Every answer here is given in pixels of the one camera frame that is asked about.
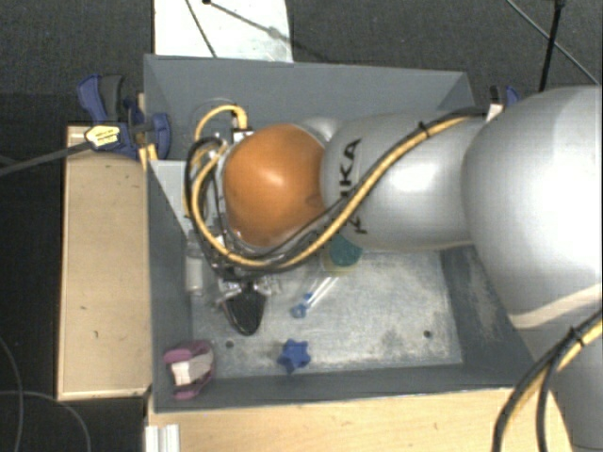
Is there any black oval object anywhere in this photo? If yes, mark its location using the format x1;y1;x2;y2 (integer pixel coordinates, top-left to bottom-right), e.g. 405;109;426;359
224;287;266;338

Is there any clear syringe with blue tip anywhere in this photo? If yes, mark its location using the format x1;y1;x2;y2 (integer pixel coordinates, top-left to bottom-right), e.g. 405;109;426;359
288;274;341;320

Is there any blue star-shaped toy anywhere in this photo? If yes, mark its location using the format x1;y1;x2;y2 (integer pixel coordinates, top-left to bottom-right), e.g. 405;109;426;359
276;338;313;375

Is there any purple and white stapler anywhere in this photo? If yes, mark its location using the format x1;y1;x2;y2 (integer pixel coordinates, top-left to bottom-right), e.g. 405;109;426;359
162;340;217;401

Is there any teal round sponge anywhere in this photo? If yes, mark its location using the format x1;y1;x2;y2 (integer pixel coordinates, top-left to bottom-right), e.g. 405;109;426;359
326;233;366;273

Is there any pale wood flat board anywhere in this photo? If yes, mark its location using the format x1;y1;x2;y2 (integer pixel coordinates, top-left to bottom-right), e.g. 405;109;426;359
56;124;155;402

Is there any grey metal bin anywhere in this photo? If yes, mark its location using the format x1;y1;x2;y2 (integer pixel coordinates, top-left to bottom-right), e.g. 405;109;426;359
142;53;536;413

